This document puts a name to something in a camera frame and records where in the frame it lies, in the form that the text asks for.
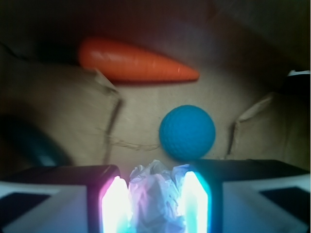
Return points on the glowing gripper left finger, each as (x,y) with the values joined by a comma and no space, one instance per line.
(65,199)

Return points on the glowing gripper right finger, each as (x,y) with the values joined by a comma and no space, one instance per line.
(246,196)

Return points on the white paper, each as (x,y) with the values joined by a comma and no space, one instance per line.
(155,192)

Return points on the dark green toy cucumber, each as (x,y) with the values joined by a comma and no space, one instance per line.
(36,146)

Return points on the blue golf ball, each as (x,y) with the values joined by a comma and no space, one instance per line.
(187,133)

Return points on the brown paper bag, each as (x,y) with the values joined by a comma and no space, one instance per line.
(243,50)

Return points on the orange toy carrot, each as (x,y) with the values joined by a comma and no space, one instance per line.
(125,63)

